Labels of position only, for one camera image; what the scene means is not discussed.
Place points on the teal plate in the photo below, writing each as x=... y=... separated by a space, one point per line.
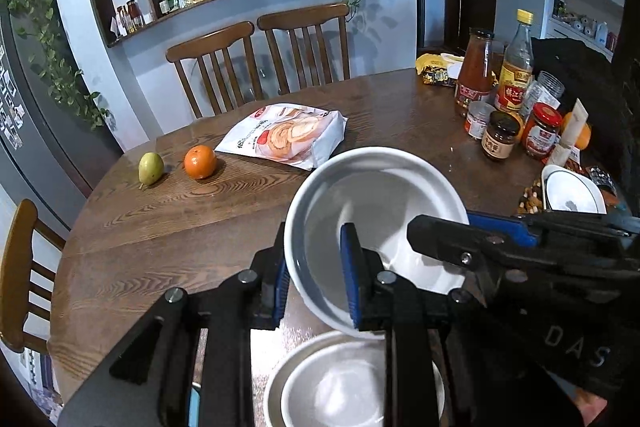
x=193 y=402

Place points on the red sauce bottle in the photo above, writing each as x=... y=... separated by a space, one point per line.
x=472 y=77

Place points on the small white lid jar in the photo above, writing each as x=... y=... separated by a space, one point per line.
x=477 y=119

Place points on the dark lid sauce jar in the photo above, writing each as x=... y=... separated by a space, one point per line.
x=500 y=137

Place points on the yellow cap vinegar bottle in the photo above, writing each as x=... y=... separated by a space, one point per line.
x=515 y=77

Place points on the cream tube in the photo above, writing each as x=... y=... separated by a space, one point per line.
x=570 y=137

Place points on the grey refrigerator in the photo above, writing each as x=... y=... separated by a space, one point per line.
x=40 y=117

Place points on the mixed nuts pile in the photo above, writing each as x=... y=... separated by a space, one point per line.
x=530 y=199

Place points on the green pear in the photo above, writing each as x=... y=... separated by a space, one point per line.
x=151 y=167

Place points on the yellow snack packet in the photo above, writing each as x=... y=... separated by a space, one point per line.
x=435 y=67

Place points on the wooden chair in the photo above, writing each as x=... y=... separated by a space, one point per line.
x=300 y=19
x=210 y=44
x=22 y=227

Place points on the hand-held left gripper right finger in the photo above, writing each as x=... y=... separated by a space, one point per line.
x=350 y=277

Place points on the deep white bowl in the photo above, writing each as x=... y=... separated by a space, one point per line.
x=380 y=187

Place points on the dark rimmed white bowl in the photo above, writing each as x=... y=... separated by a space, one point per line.
x=570 y=192

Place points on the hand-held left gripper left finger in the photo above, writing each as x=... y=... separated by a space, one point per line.
x=280 y=292

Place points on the orange fruit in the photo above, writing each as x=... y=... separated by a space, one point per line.
x=200 y=162
x=584 y=134

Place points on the clear glass jar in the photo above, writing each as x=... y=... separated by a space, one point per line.
x=547 y=89

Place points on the shallow white bowl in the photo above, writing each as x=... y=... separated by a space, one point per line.
x=325 y=387

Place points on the red lid sauce jar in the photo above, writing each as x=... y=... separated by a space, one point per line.
x=542 y=132

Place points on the pink white snack bag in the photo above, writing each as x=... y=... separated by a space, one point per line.
x=285 y=137

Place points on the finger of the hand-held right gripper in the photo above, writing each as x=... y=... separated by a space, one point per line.
x=450 y=242
x=500 y=224

